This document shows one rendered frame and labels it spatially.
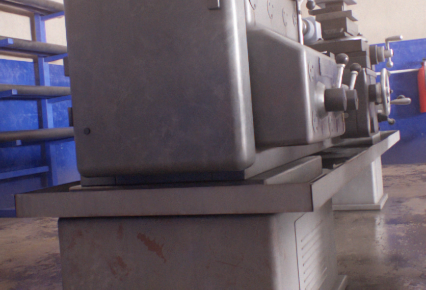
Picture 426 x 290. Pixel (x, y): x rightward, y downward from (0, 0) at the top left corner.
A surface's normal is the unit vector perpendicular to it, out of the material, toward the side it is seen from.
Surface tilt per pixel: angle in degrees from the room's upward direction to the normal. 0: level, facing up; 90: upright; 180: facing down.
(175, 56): 90
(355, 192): 90
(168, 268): 90
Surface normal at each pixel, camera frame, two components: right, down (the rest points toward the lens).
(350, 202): -0.35, 0.04
